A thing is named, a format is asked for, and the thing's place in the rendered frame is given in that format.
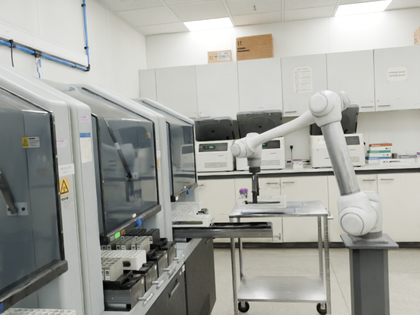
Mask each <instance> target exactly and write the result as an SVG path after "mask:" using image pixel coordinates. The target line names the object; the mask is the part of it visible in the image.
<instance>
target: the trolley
mask: <svg viewBox="0 0 420 315"><path fill-rule="evenodd" d="M286 204H287V205H286V207H285V208H277V207H270V208H238V202H237V203H236V204H235V206H234V207H233V209H232V211H231V212H230V214H229V222H234V218H237V221H238V222H241V218H286V217H317V231H318V247H319V276H244V271H243V247H242V238H238V245H239V269H240V282H241V284H240V287H239V291H238V290H237V277H236V253H235V240H234V238H230V240H231V264H232V288H233V301H234V315H239V314H238V310H239V311H240V312H242V313H245V312H247V311H248V310H249V303H248V302H276V303H317V305H316V309H317V312H318V313H319V314H327V315H331V285H330V268H329V235H328V220H330V219H334V218H333V216H332V214H331V213H330V212H329V209H328V208H327V207H324V206H323V204H322V202H321V201H286ZM328 214H329V215H330V217H328ZM321 217H323V226H324V257H325V274H326V293H325V290H324V276H323V244H322V228H321ZM238 301H239V302H238Z"/></svg>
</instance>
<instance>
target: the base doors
mask: <svg viewBox="0 0 420 315"><path fill-rule="evenodd" d="M356 178H357V182H358V184H359V188H360V190H366V191H375V192H376V193H377V194H378V196H379V198H380V200H381V203H382V233H383V234H387V235H388V236H389V237H390V238H391V239H392V240H393V241H394V242H419V241H420V173H410V174H372V175H356ZM363 179H375V181H363ZM381 179H394V180H381ZM276 182H277V184H266V183H276ZM283 182H294V183H283ZM202 184H203V186H198V193H199V202H201V201H202V208H207V209H208V210H209V214H210V215H211V216H212V218H213V217H214V220H213V221H212V222H213V223H229V214H230V212H231V211H232V209H233V207H234V206H235V204H236V202H237V203H238V198H239V197H240V196H239V190H240V189H241V188H243V189H244V188H246V189H248V196H253V194H252V192H251V191H252V179H235V183H234V179H223V180H205V181H198V185H202ZM283 186H284V188H283ZM259 187H260V188H263V189H260V190H259V195H260V196H280V195H282V196H284V195H286V201H321V202H322V205H323V206H324V207H325V208H328V209H329V212H330V213H331V214H332V216H333V218H334V219H330V220H328V235H329V233H330V239H329V242H342V239H341V237H340V234H347V233H345V232H344V231H343V230H342V229H341V227H340V225H339V221H338V217H339V216H338V206H337V200H338V197H339V196H340V193H339V189H338V185H337V182H336V178H335V176H314V177H281V188H280V178H261V179H259ZM277 187H278V189H277ZM207 188H216V190H207ZM235 190H236V195H235ZM328 200H329V207H328ZM241 222H272V223H273V235H279V233H281V240H279V238H278V237H274V238H272V237H265V238H242V243H282V242H318V217H250V218H241Z"/></svg>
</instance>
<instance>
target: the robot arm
mask: <svg viewBox="0 0 420 315"><path fill-rule="evenodd" d="M350 103H351V99H350V97H349V96H348V94H347V92H344V91H339V92H332V91H318V92H316V93H314V94H313V95H312V96H311V98H310V99H309V102H308V107H309V110H308V111H307V112H305V113H304V114H303V115H302V116H300V117H298V118H296V119H294V120H292V121H290V122H287V123H286V124H283V125H281V126H278V127H276V128H274V129H272V130H269V131H267V132H264V133H262V134H258V133H249V134H247V136H246V137H245V138H242V139H239V140H238V141H235V142H234V143H232V145H231V148H230V150H231V153H232V155H233V156H234V157H236V158H247V166H249V173H252V176H251V177H252V191H251V192H252V203H258V196H259V190H260V188H259V179H258V177H259V176H258V173H260V172H261V167H260V166H261V154H262V144H263V143H265V142H267V141H270V140H272V139H275V138H278V137H279V136H283V135H285V134H287V133H291V132H293V131H295V130H298V129H300V128H303V127H304V126H308V125H310V124H313V123H316V124H317V125H318V126H319V127H321V130H322V134H323V136H324V140H325V143H326V147H327V151H328V154H329V158H330V161H331V165H332V169H333V171H334V175H335V178H336V182H337V186H338V189H339V193H340V196H339V197H338V199H337V210H338V216H339V217H338V221H339V225H340V227H341V229H342V230H343V231H344V232H345V233H347V234H348V236H349V237H350V238H351V240H352V243H353V244H389V241H388V240H387V239H385V238H384V236H383V209H382V203H381V200H380V198H379V196H378V194H377V193H376V192H375V191H366V190H360V188H359V184H358V180H357V178H356V174H355V172H354V168H353V164H352V161H351V157H350V154H349V150H348V146H347V144H346V140H345V137H344V133H343V129H342V127H341V123H340V121H341V118H342V116H341V111H343V110H345V109H346V108H347V107H348V106H349V105H350Z"/></svg>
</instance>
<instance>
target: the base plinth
mask: <svg viewBox="0 0 420 315"><path fill-rule="evenodd" d="M395 243H396V244H397V245H398V246H399V248H420V241H419V242H395ZM213 247H214V248H231V243H230V242H214V243H213ZM238 247H239V245H238V242H235V248H238ZM242 248H319V247H318V242H242ZM329 248H346V247H345V245H344V243H343V242H329Z"/></svg>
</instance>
